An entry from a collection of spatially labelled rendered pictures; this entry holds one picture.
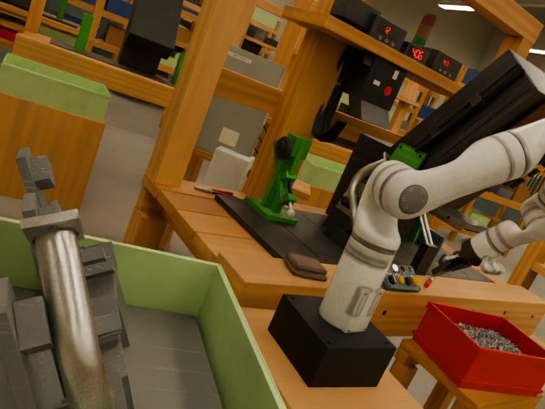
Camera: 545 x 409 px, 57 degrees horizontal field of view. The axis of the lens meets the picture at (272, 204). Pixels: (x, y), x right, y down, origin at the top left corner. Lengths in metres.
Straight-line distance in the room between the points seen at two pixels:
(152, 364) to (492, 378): 0.91
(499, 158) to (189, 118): 0.93
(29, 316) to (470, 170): 0.76
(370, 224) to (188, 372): 0.41
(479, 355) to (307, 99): 0.96
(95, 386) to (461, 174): 0.72
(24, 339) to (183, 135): 1.24
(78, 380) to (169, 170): 1.25
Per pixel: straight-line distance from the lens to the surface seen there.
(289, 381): 0.95
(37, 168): 0.72
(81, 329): 0.39
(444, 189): 0.94
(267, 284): 1.15
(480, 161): 0.97
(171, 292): 0.99
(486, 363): 1.41
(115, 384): 0.63
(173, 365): 0.87
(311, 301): 1.05
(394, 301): 1.49
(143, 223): 1.65
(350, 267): 0.96
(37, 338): 0.39
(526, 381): 1.56
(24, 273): 0.96
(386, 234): 0.95
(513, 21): 2.44
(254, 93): 1.75
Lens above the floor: 1.35
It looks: 15 degrees down
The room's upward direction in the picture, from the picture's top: 22 degrees clockwise
